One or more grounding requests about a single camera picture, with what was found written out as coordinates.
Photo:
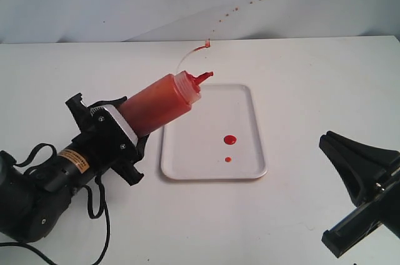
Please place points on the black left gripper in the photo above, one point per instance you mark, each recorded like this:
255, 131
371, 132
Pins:
90, 146

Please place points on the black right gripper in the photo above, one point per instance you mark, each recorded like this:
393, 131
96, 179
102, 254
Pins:
371, 177

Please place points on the red sauce squeeze bottle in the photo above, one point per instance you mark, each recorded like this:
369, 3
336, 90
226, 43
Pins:
163, 101

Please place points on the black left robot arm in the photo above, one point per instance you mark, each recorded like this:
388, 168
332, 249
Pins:
34, 197

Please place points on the red sauce drops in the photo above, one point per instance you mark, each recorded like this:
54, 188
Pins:
230, 139

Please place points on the white rectangular plastic tray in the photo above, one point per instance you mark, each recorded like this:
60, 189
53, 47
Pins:
193, 148

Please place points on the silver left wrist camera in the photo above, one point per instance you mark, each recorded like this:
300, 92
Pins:
115, 132

